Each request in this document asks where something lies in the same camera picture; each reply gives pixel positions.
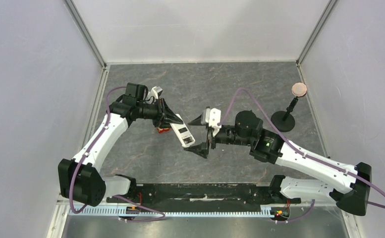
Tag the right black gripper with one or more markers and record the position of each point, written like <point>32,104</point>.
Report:
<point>210,135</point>

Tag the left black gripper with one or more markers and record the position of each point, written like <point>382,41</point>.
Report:
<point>164,114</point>

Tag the white remote control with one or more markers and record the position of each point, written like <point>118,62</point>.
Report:
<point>183,134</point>

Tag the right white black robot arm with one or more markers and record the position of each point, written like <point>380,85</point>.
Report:
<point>332,181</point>

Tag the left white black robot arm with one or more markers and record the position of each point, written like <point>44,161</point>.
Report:
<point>79,177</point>

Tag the red battery pack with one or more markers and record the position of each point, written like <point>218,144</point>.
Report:
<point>162,130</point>

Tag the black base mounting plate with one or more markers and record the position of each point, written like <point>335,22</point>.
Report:
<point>207,197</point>

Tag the black stand with pink disc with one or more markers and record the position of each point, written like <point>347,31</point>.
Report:
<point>283,120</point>

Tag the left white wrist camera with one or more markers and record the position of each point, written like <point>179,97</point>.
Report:
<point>154,94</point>

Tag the white slotted cable duct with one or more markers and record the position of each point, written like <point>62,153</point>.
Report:
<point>126,211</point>

